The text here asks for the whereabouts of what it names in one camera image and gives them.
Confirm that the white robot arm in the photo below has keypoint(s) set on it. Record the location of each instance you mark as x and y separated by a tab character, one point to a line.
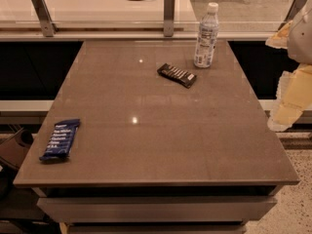
300	37

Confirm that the clear plastic water bottle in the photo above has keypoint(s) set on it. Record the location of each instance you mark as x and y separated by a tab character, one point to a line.
206	39

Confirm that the middle metal bracket post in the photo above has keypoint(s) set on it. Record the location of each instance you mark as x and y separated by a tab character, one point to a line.
169	17

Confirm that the black snack bar wrapper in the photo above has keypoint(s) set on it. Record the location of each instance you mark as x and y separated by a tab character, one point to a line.
173	73

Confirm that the blue rxbar blueberry wrapper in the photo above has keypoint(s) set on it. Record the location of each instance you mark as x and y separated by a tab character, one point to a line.
61	140

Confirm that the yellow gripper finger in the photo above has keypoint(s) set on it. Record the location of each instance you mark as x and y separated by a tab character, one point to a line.
280	38
293	96

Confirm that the dark object at left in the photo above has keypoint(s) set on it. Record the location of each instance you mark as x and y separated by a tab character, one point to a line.
14	149

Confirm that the grey drawer front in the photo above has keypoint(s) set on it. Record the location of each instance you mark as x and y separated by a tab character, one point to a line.
157	209

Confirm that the metal bracket post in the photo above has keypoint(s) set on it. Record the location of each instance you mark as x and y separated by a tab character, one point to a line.
169	17
295	7
47	26

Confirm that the left metal bracket post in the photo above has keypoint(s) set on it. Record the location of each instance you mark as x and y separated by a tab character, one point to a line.
47	26

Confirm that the glass barrier panel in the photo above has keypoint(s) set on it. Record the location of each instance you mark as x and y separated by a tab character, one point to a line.
234	15

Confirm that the right metal bracket post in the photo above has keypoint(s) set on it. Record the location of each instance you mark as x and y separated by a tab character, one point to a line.
295	7

